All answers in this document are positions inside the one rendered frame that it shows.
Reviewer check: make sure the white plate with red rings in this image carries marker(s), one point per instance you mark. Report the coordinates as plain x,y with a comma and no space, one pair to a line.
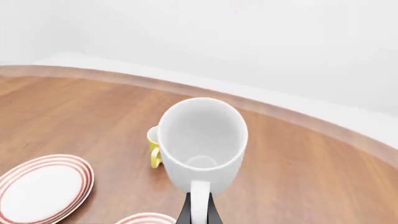
146,219
40,189

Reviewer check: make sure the yellow and white mug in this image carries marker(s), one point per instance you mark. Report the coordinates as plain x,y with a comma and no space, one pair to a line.
153,145

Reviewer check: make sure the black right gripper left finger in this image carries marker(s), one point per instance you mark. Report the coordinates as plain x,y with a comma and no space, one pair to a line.
185,212

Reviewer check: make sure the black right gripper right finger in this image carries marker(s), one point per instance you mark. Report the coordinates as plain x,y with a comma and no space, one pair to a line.
212,212

